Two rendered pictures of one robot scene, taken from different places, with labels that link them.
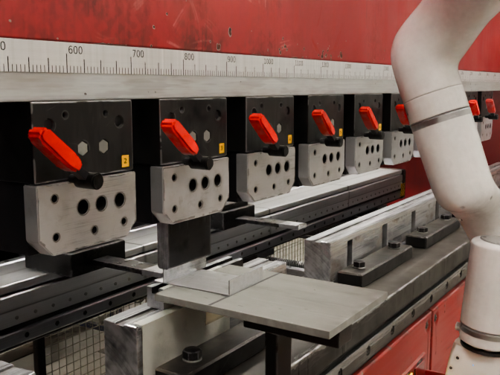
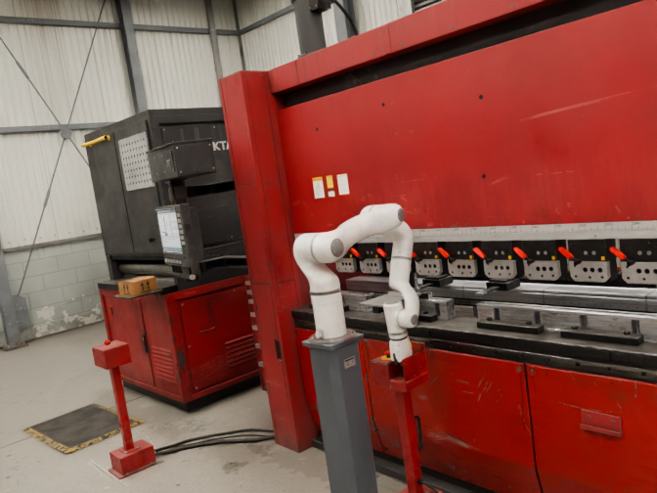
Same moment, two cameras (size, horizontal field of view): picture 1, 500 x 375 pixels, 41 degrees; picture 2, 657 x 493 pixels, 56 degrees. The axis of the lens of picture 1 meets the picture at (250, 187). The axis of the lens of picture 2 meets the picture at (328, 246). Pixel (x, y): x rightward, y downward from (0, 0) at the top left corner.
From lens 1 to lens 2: 3.34 m
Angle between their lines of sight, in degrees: 106
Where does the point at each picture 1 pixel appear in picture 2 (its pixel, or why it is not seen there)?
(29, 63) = not seen: hidden behind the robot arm
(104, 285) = (447, 293)
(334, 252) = (481, 309)
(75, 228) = (367, 268)
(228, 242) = (509, 298)
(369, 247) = (518, 318)
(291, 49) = (433, 225)
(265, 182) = (423, 269)
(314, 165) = (452, 268)
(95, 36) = not seen: hidden behind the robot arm
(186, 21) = not seen: hidden behind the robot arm
